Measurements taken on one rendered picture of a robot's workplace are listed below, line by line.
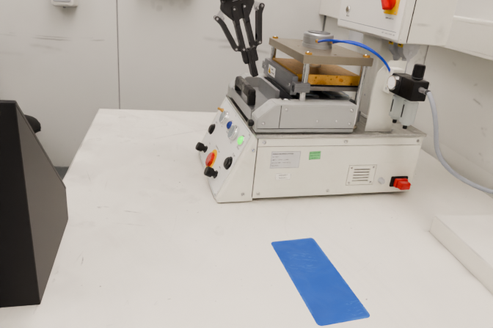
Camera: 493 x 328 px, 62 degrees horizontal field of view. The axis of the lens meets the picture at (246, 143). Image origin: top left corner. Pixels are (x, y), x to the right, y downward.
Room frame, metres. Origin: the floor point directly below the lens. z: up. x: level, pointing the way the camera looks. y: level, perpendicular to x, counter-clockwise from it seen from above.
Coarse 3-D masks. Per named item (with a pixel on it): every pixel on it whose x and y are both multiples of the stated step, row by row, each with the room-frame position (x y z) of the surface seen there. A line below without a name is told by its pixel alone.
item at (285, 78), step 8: (264, 64) 1.18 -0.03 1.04; (272, 64) 1.11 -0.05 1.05; (264, 72) 1.17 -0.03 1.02; (272, 72) 1.10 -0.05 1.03; (280, 72) 1.04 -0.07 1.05; (288, 72) 1.00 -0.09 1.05; (272, 80) 1.09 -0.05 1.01; (280, 80) 1.03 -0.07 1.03; (288, 80) 0.98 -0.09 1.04; (296, 80) 0.96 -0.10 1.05; (288, 88) 0.97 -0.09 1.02; (296, 88) 0.94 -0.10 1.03; (304, 88) 0.94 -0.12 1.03
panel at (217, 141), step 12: (228, 108) 1.12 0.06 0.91; (216, 120) 1.15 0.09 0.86; (228, 120) 1.07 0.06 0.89; (240, 120) 1.00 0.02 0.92; (216, 132) 1.10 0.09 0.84; (240, 132) 0.96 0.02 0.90; (204, 144) 1.14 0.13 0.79; (216, 144) 1.05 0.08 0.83; (228, 144) 0.98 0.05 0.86; (240, 144) 0.91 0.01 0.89; (204, 156) 1.08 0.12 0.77; (216, 156) 1.00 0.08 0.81; (228, 156) 0.94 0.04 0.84; (204, 168) 1.04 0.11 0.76; (216, 168) 0.96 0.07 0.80; (228, 168) 0.90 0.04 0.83; (216, 180) 0.92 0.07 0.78; (216, 192) 0.88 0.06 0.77
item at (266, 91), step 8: (264, 80) 1.09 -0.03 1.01; (232, 88) 1.14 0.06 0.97; (256, 88) 1.15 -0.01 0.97; (264, 88) 1.08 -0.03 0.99; (272, 88) 1.02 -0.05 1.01; (232, 96) 1.13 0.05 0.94; (240, 96) 1.05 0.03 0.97; (256, 96) 1.06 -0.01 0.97; (264, 96) 1.07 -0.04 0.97; (272, 96) 1.01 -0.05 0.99; (240, 104) 1.04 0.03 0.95; (256, 104) 0.99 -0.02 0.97; (248, 112) 0.96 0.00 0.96; (360, 112) 1.02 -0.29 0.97
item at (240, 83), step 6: (240, 78) 1.09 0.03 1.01; (240, 84) 1.05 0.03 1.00; (246, 84) 1.02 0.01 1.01; (240, 90) 1.11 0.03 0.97; (246, 90) 0.99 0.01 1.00; (252, 90) 0.97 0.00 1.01; (246, 96) 0.98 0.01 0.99; (252, 96) 0.97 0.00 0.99; (246, 102) 0.98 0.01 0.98; (252, 102) 0.97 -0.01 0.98
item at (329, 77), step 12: (276, 60) 1.14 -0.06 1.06; (288, 60) 1.15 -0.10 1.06; (300, 72) 1.00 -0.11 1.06; (312, 72) 1.01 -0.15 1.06; (324, 72) 1.03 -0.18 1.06; (336, 72) 1.04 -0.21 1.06; (348, 72) 1.06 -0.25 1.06; (312, 84) 0.99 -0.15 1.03; (324, 84) 1.00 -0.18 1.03; (336, 84) 1.00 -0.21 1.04; (348, 84) 1.01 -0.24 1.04
